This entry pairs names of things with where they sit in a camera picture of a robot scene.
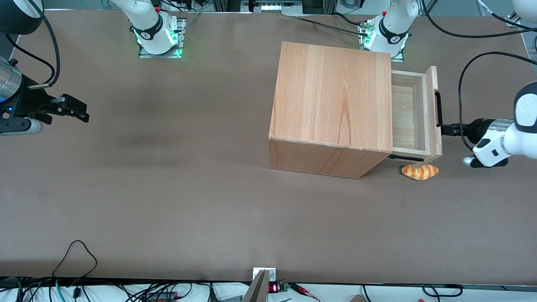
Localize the small metal bracket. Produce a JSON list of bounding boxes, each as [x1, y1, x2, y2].
[[253, 267, 277, 283]]

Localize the black box with orange label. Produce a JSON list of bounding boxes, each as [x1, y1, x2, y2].
[[144, 291, 179, 302]]

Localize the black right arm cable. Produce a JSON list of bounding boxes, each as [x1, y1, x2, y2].
[[3, 0, 62, 89]]

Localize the thin black looped cable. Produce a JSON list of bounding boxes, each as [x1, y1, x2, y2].
[[52, 240, 98, 290]]

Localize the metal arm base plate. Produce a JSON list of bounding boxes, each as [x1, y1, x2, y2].
[[358, 20, 406, 63], [138, 16, 188, 59]]

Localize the light wooden drawer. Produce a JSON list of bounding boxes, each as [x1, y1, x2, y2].
[[390, 66, 443, 164]]

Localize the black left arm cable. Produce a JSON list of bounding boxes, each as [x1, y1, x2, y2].
[[458, 51, 537, 152]]

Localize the toy croissant bread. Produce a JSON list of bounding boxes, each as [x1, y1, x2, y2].
[[401, 164, 439, 181]]

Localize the red clip leads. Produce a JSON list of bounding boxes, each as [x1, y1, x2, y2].
[[289, 283, 321, 302]]

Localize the black coiled cable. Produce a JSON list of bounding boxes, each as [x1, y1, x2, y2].
[[421, 284, 464, 299]]

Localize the long black hanging cable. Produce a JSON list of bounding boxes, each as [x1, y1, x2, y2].
[[421, 0, 537, 39]]

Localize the wooden slat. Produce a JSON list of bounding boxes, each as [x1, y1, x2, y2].
[[242, 269, 269, 302]]

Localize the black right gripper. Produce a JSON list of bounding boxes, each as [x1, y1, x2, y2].
[[0, 84, 90, 126]]

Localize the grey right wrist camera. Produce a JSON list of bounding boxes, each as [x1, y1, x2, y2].
[[0, 119, 44, 136]]

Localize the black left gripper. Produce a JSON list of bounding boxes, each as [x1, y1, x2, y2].
[[437, 119, 488, 144]]

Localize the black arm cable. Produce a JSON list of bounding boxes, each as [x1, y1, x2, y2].
[[3, 0, 62, 89], [458, 51, 537, 152]]

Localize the black base power cable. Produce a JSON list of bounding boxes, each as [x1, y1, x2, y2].
[[292, 13, 375, 37]]

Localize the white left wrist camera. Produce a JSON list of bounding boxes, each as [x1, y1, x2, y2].
[[463, 135, 510, 169]]

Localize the light wooden cabinet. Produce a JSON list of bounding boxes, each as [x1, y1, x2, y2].
[[268, 41, 393, 179]]

